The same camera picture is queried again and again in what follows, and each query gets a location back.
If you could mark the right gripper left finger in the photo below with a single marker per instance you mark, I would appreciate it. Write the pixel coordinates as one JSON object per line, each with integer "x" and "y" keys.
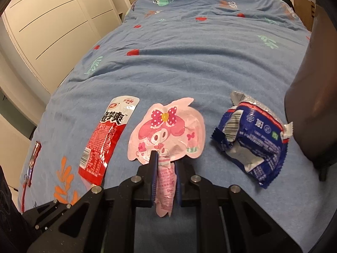
{"x": 103, "y": 220}

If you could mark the blue patterned bedspread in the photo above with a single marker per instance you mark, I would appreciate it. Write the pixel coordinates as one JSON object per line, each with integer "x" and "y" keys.
{"x": 203, "y": 49}

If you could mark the white wardrobe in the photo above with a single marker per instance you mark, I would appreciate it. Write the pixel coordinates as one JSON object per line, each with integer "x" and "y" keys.
{"x": 53, "y": 35}

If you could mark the pink cartoon character packet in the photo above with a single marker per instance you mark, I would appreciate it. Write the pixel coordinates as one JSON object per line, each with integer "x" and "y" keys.
{"x": 173, "y": 131}

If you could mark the dark brown cylinder container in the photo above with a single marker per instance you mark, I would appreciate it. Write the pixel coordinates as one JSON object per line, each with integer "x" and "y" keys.
{"x": 310, "y": 101}

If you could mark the small red candy bar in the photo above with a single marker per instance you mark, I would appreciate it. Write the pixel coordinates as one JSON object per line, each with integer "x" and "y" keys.
{"x": 29, "y": 172}

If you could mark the blue white crumpled packet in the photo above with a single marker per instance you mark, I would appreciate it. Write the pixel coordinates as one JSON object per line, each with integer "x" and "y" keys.
{"x": 254, "y": 138}

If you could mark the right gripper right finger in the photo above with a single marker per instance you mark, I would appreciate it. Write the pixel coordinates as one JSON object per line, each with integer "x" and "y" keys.
{"x": 228, "y": 219}

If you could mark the red white long packet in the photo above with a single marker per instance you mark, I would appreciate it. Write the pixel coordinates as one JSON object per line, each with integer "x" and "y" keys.
{"x": 101, "y": 145}

